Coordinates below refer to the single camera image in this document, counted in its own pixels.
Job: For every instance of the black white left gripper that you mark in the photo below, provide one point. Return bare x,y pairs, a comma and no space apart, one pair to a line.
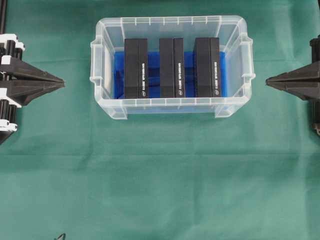
17,93

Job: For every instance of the green table cloth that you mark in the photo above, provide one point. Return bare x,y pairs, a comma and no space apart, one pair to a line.
71,169

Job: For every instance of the black camera box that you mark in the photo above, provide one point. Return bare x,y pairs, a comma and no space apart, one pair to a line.
207,62
172,68
136,78

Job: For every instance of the clear plastic storage case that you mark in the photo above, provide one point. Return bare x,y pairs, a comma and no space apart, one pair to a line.
110,35

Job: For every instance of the black frame rail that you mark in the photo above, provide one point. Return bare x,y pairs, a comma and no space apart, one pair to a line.
3,12

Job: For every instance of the small black tip object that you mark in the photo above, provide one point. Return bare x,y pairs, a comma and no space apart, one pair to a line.
61,237

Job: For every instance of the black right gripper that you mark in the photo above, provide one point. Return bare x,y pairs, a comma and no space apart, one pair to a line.
304,91

